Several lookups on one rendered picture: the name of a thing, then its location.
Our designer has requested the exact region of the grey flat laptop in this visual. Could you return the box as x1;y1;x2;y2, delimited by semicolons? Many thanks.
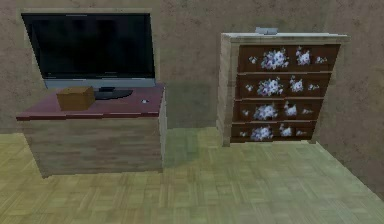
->
255;26;279;36

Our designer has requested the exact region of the floral chest of drawers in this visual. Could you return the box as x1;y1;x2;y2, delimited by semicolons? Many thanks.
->
215;31;350;148

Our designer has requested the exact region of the wooden cabinet with red top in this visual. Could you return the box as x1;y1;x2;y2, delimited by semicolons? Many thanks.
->
15;83;168;178

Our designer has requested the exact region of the brown cardboard box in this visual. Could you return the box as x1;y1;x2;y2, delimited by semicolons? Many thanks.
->
55;85;96;112

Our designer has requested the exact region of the black flat television set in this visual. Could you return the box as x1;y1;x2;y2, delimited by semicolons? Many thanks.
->
20;12;157;101

